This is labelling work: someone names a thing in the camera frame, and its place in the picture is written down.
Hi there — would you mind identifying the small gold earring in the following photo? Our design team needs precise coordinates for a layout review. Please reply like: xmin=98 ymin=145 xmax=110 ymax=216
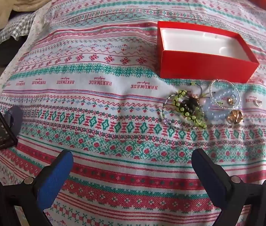
xmin=226 ymin=94 xmax=239 ymax=106

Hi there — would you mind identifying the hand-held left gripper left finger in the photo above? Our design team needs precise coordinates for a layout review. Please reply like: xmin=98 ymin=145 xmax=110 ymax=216
xmin=0 ymin=150 xmax=74 ymax=226

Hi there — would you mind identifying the thin dark beaded bracelet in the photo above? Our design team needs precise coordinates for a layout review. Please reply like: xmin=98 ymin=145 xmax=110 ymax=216
xmin=162 ymin=96 xmax=204 ymax=131

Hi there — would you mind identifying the blue beaded bracelet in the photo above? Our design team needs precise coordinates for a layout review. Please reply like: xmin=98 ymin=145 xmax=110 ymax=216
xmin=204 ymin=88 xmax=239 ymax=123

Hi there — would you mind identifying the gold ring ornament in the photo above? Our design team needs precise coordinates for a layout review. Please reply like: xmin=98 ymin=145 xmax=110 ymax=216
xmin=226 ymin=109 xmax=244 ymax=125

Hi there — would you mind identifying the grey rounded object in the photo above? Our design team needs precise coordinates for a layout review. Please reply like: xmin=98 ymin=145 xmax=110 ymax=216
xmin=4 ymin=106 xmax=24 ymax=137

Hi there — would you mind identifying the green beaded bracelet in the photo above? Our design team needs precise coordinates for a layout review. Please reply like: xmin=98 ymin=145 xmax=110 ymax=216
xmin=169 ymin=90 xmax=206 ymax=129

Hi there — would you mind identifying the patterned knit-print bed cover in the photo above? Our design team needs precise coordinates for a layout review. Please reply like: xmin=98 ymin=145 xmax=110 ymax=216
xmin=0 ymin=0 xmax=266 ymax=226

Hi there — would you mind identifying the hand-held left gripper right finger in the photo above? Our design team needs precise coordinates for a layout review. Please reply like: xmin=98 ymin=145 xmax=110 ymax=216
xmin=191 ymin=148 xmax=266 ymax=226

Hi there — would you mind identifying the red jewelry box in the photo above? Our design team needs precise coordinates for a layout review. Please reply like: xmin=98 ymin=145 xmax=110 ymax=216
xmin=157 ymin=21 xmax=260 ymax=84

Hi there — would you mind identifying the black cord pink bead charm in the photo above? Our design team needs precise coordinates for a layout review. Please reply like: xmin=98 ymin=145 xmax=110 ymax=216
xmin=190 ymin=81 xmax=209 ymax=106

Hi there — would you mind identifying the dark beaded ring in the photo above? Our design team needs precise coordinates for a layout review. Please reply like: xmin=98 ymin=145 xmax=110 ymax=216
xmin=182 ymin=98 xmax=200 ymax=111

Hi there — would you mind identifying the clear crystal bracelet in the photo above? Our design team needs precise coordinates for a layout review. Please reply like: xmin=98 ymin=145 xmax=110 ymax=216
xmin=210 ymin=79 xmax=241 ymax=110

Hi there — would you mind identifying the grey checked bed sheet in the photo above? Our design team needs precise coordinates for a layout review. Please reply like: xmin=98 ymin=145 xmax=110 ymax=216
xmin=0 ymin=12 xmax=38 ymax=51

